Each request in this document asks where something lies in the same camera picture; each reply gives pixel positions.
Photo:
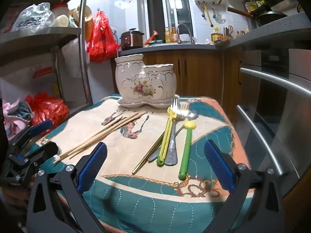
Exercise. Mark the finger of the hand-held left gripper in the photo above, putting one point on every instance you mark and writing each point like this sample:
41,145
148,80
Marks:
41,127
46,150

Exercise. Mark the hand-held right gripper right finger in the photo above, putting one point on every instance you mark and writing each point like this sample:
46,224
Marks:
218,167

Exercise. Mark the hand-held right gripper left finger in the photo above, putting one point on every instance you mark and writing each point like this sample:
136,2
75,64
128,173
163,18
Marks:
93,167

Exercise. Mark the wooden chopstick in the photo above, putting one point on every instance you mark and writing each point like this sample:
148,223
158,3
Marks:
97,139
107,126
109,134
114,120

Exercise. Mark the green plastic spoon yellow head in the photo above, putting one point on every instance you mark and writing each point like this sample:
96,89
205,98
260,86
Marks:
185,150

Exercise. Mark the silver metal fork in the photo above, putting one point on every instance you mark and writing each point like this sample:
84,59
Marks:
171,150

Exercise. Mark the yellow green plastic fork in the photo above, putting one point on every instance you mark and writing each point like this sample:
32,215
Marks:
166,138

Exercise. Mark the floral white ceramic utensil holder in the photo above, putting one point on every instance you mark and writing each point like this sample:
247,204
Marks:
145,80

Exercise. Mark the pink cloth pile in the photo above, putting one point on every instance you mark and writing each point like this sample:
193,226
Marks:
12,119

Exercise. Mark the printed quilted blanket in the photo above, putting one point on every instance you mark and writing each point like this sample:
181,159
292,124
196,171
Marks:
126,199

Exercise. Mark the silver metal spoon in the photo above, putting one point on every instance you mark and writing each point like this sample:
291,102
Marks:
192,116

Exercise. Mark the white ceramic drip tray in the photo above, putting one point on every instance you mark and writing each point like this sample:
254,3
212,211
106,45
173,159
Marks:
136,105

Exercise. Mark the white plastic bag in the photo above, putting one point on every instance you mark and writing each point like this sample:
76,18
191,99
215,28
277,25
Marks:
71,58

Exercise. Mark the stainless steel oven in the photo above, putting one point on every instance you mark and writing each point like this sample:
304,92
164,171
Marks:
291,126

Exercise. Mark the metal shelf rack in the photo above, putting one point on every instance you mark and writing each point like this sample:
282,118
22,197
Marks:
36,36

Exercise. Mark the wooden base cabinet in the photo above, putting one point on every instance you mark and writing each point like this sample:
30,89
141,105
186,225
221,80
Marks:
199,72

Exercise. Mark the hanging red plastic bag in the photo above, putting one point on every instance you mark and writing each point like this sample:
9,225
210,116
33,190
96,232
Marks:
100,41

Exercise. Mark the round white lid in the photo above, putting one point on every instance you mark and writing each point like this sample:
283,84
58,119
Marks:
61,20

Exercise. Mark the clear plastic bag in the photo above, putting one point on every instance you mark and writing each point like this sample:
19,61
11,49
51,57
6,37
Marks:
31,17

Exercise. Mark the jar with red lid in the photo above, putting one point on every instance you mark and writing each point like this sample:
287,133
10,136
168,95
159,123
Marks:
60,9

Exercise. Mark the beige cup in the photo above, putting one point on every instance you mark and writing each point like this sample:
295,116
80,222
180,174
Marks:
81,13

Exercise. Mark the brown rice cooker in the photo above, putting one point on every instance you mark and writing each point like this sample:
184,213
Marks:
131,40

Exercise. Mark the yellow cooking oil bottle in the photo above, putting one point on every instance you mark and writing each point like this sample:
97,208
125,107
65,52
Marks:
217,37

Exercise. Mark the knife block with scissors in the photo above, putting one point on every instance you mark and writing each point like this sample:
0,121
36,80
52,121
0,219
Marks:
228,31

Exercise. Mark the amber glass bottle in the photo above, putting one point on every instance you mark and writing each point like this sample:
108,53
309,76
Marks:
174,35

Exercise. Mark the orange snack packet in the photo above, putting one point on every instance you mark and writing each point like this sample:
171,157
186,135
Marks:
151,37

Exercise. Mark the metal kitchen faucet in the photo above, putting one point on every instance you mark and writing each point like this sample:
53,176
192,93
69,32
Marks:
181,29

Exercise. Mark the gray kitchen countertop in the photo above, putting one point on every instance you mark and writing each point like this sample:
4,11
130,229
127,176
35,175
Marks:
267,31

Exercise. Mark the black wok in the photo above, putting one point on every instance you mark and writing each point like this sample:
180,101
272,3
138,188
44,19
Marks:
269,17

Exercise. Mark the kitchen window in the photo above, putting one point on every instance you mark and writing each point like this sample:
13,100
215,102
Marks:
170,4

